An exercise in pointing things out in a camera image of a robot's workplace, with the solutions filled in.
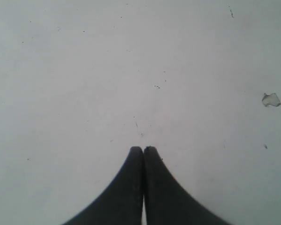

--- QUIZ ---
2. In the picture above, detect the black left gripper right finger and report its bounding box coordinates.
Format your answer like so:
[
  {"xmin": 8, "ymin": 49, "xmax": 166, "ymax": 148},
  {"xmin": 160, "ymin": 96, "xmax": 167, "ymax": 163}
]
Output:
[{"xmin": 143, "ymin": 146, "xmax": 228, "ymax": 225}]

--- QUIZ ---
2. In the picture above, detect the small clear plastic scrap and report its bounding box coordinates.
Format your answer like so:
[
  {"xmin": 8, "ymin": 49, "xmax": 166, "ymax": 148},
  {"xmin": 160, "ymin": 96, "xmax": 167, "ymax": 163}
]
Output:
[{"xmin": 262, "ymin": 93, "xmax": 281, "ymax": 107}]

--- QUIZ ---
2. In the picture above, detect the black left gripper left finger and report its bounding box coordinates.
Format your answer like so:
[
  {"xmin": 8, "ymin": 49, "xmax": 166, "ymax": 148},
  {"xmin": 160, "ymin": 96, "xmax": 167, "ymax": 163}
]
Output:
[{"xmin": 65, "ymin": 146, "xmax": 143, "ymax": 225}]

